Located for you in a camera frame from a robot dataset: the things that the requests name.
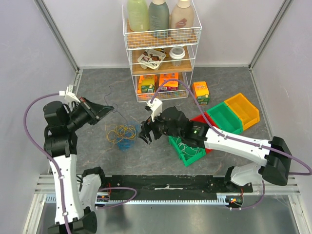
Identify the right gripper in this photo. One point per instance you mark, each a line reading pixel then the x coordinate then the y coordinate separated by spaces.
pixel 151 129

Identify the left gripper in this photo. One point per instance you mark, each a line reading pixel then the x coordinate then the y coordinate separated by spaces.
pixel 89 107

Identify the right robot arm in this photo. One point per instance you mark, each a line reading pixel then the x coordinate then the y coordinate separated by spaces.
pixel 267 160

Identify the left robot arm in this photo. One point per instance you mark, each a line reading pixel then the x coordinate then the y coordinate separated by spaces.
pixel 75 197

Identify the sponge box in rack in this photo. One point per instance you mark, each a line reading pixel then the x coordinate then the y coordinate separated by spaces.
pixel 147 84

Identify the front green bin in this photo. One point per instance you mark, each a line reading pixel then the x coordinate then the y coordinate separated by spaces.
pixel 185 153

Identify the green bin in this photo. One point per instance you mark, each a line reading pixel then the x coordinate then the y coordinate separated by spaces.
pixel 225 118
pixel 185 153

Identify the pink orange box in rack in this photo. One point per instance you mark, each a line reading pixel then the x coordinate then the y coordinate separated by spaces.
pixel 171 85

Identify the red bin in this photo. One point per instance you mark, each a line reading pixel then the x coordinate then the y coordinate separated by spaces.
pixel 201 119

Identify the yogurt cup pack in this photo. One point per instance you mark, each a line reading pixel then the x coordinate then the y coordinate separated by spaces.
pixel 151 58

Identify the sponge box on table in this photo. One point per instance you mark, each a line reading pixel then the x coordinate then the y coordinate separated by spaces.
pixel 201 92

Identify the rear green bin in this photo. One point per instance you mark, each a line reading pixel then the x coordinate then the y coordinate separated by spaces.
pixel 225 118

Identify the clear cup with lid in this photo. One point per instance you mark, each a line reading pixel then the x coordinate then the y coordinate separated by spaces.
pixel 177 54

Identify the light green bottle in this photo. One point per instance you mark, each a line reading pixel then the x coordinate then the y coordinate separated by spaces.
pixel 138 15

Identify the yellow bin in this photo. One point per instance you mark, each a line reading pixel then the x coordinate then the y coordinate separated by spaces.
pixel 244 109

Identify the grey green bottle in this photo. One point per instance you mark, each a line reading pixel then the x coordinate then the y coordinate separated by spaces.
pixel 159 18

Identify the beige brown bottle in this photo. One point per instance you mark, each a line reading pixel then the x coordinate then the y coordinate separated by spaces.
pixel 182 20

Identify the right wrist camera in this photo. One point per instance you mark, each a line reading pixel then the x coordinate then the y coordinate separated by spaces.
pixel 155 107

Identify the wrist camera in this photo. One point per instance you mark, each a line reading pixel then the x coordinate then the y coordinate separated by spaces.
pixel 69 95
pixel 155 107

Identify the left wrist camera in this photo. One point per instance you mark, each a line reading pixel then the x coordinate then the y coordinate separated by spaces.
pixel 69 95

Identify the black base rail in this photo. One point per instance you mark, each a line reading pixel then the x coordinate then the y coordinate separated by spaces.
pixel 169 187

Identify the white wire shelf rack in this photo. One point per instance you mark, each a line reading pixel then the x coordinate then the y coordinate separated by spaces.
pixel 136 43

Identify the white cable duct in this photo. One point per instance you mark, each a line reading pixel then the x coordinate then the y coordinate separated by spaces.
pixel 220 200

